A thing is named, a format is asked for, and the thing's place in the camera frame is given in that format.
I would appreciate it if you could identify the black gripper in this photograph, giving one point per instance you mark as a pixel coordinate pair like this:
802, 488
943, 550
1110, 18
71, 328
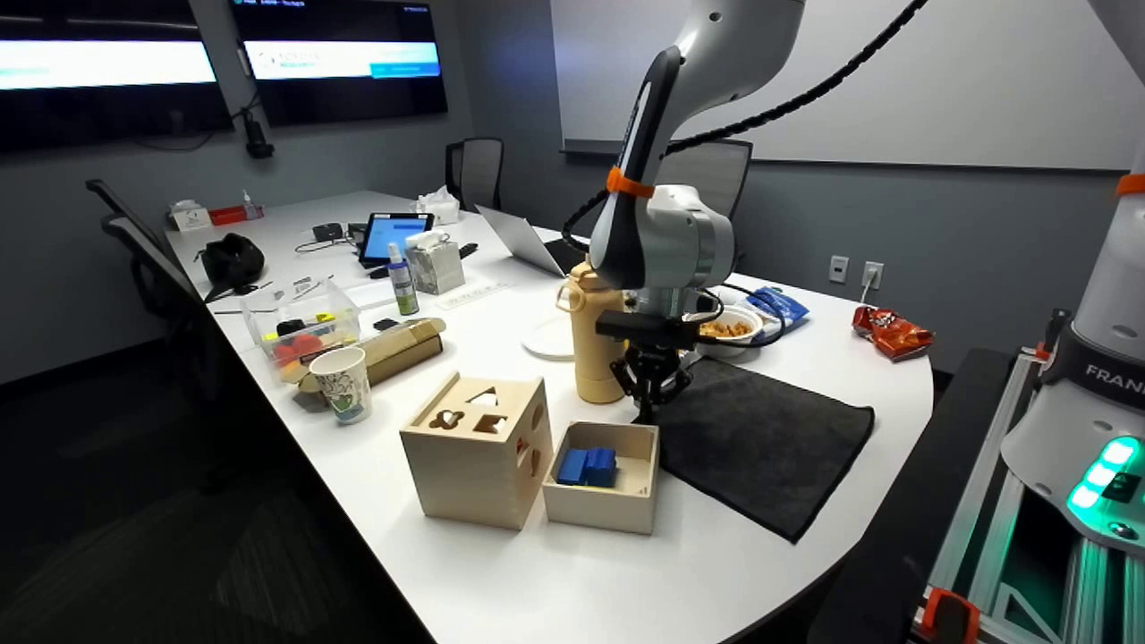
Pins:
654, 356

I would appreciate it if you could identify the dark grey towel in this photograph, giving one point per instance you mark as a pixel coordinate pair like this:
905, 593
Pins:
763, 450

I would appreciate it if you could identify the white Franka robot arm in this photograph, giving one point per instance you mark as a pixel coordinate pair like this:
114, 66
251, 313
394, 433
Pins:
667, 236

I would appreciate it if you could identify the tan water bottle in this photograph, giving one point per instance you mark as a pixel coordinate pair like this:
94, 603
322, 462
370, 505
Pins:
591, 351

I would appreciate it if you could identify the blue wooden block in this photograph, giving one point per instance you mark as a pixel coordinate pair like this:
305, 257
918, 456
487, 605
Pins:
568, 467
601, 467

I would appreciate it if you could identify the white snack bowl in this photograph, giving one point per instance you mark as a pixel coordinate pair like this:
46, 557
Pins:
739, 328

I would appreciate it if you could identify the white round plate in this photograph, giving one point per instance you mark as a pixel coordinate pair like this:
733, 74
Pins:
545, 341

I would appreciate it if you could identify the shallow wooden tray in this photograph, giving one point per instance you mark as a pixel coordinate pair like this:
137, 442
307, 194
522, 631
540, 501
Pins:
595, 505

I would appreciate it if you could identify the blue snack packet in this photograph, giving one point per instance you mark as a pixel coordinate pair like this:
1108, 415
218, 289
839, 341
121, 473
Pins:
781, 310

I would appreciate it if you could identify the grey open laptop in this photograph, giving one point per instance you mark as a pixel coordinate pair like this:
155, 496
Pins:
522, 241

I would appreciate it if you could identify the wooden shape sorter box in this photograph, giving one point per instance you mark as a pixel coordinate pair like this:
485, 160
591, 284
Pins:
468, 467

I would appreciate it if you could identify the grey mesh office chair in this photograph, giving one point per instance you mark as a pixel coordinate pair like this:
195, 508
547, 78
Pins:
719, 172

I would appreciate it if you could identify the red snack bag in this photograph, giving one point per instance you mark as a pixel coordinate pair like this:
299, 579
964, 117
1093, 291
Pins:
892, 329

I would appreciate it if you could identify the white tissue box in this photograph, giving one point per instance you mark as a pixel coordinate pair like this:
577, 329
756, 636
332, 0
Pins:
435, 266

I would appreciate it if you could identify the small green spray bottle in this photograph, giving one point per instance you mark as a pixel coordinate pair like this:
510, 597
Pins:
404, 289

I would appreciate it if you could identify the dark mesh office chair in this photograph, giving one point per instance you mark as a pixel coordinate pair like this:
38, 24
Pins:
478, 172

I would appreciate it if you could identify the crumpled white tissue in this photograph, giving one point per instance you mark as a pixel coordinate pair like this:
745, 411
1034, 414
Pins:
437, 207

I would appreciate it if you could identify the tablet with blue screen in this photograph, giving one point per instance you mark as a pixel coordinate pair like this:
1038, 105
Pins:
394, 236

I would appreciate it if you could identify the patterned paper cup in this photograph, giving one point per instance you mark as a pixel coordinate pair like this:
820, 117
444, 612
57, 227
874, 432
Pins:
344, 387

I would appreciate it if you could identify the clear plastic container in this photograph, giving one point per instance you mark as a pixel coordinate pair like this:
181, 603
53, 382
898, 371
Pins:
299, 328

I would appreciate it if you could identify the black bag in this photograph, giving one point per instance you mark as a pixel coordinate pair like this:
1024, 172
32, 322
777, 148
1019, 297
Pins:
235, 264

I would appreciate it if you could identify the white whiteboard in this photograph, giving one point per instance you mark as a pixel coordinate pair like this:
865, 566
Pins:
987, 85

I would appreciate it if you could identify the small red item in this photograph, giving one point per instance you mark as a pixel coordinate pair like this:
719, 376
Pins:
229, 215

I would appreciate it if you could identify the small white box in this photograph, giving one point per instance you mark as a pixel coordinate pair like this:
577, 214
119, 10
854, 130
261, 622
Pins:
188, 215

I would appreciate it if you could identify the black office chair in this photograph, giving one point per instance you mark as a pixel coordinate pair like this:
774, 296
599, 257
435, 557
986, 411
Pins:
149, 257

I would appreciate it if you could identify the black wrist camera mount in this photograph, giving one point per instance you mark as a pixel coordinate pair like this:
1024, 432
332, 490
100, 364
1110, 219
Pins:
654, 322

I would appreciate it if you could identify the white wall outlet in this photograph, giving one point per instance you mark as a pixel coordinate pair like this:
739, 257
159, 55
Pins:
839, 266
874, 277

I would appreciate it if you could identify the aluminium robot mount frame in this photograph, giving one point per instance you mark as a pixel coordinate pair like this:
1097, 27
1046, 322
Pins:
987, 558

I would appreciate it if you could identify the wall monitor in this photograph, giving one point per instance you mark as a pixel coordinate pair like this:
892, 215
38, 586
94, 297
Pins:
100, 66
344, 60

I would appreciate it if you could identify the grey camera stand pole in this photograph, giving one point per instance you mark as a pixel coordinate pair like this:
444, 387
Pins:
225, 55

